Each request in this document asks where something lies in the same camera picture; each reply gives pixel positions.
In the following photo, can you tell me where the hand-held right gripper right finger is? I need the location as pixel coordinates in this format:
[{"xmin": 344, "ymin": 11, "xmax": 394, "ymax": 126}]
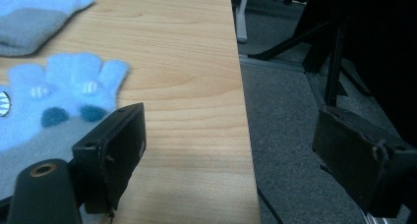
[{"xmin": 311, "ymin": 104, "xmax": 417, "ymax": 219}]

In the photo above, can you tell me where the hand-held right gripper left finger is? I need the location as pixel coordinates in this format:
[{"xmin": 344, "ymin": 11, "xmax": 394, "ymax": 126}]
[{"xmin": 71, "ymin": 102, "xmax": 148, "ymax": 216}]

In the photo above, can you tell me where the blue knit glove with face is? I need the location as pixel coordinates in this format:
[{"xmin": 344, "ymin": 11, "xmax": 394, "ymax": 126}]
[{"xmin": 0, "ymin": 51, "xmax": 131, "ymax": 200}]

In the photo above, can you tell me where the plain blue knit glove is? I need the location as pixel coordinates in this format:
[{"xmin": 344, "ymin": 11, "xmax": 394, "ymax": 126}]
[{"xmin": 0, "ymin": 0, "xmax": 96, "ymax": 58}]

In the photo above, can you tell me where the black tripod stand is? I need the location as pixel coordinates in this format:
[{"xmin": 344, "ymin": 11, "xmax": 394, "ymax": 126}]
[{"xmin": 247, "ymin": 0, "xmax": 373, "ymax": 108}]

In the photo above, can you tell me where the white metal stand frame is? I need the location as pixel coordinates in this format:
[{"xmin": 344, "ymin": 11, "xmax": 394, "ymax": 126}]
[{"xmin": 233, "ymin": 0, "xmax": 252, "ymax": 44}]

